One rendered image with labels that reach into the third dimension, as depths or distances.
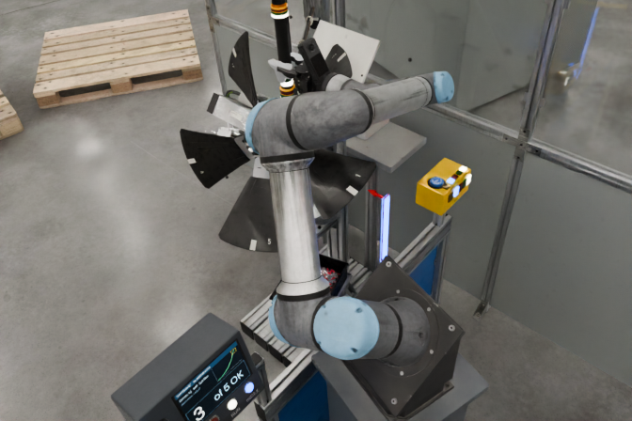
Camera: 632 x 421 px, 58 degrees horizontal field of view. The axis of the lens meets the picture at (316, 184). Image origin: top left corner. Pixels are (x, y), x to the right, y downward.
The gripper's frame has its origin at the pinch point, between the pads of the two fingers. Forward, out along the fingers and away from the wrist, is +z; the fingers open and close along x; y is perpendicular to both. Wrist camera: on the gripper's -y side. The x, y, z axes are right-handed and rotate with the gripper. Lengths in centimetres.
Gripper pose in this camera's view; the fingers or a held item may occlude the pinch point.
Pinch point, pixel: (277, 56)
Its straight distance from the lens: 159.6
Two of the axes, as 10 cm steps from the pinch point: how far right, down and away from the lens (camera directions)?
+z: -7.5, -4.2, 5.2
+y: 0.5, 7.4, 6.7
